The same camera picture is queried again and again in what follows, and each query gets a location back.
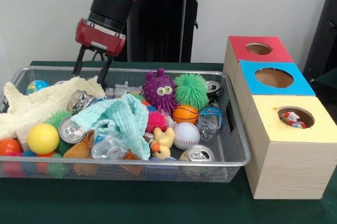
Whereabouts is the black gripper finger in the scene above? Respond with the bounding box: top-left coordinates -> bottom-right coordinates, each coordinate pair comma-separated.
73,46 -> 86,77
97,55 -> 114,89

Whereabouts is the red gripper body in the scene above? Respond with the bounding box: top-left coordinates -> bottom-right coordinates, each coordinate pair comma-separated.
75,18 -> 126,57

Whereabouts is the cream knitted cloth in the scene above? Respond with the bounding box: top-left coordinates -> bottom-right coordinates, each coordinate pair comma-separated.
0,75 -> 106,139

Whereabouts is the large colourful patterned cloth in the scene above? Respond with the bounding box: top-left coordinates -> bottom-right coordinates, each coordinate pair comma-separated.
280,111 -> 308,129

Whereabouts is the silver mesh bin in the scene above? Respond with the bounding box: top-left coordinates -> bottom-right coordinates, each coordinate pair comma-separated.
0,65 -> 251,182

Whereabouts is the wooden three-hole box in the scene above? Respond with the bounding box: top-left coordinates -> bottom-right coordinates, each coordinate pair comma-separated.
223,35 -> 337,200

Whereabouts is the blue globe ball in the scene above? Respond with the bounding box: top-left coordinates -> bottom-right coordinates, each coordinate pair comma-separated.
25,79 -> 51,95

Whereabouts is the mint knitted cloth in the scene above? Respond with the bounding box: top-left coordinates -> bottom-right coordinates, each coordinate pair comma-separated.
71,94 -> 151,161

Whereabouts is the purple spiky toy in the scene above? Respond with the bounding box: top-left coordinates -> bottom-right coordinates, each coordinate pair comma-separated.
142,68 -> 177,114

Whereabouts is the silver drink can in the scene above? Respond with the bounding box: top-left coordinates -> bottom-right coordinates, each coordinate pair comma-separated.
58,116 -> 87,145
180,144 -> 215,162

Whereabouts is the yellow ball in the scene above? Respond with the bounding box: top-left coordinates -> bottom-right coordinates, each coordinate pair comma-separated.
26,123 -> 61,156

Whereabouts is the green spiky ball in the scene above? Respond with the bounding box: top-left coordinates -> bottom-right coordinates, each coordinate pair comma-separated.
173,73 -> 211,111

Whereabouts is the yellow plush duck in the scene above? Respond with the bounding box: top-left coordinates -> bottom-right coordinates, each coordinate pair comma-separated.
150,126 -> 176,161

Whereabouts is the white baseball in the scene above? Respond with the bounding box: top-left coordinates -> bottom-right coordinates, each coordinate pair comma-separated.
173,123 -> 201,151

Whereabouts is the dark green table cloth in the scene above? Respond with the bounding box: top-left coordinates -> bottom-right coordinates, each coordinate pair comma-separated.
0,60 -> 337,224

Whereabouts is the black panel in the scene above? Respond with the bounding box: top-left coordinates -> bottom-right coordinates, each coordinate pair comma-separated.
302,0 -> 337,77

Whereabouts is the black cable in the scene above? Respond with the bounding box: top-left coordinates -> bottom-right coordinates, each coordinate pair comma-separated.
92,50 -> 105,62

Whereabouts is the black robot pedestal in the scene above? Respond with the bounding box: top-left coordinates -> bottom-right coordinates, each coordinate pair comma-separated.
123,0 -> 211,63

